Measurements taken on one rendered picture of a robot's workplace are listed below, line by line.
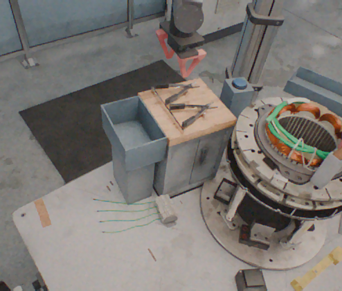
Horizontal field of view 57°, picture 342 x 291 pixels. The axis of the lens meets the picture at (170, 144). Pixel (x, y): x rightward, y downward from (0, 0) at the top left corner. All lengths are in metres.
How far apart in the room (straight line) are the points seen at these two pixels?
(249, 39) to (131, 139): 0.54
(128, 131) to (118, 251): 0.33
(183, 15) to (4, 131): 1.91
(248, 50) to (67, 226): 0.81
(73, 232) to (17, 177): 1.20
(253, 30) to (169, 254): 0.74
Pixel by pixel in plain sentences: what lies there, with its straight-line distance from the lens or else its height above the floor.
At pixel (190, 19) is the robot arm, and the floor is 1.34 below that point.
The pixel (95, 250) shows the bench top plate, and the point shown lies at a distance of 0.91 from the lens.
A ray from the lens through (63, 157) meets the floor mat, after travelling 2.11.
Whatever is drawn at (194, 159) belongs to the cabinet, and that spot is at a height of 0.93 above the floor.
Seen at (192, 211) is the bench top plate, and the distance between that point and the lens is 0.97.
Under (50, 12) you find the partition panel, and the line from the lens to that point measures 2.84.
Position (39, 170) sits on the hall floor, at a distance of 2.09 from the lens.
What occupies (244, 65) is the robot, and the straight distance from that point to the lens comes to 1.18.
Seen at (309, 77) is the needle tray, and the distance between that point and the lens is 1.14.
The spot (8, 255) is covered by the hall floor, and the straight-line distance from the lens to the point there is 1.85.
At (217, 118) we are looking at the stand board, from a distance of 0.82.
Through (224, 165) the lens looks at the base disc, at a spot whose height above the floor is 0.80.
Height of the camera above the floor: 1.61
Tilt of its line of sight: 48 degrees down
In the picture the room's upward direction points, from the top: 8 degrees clockwise
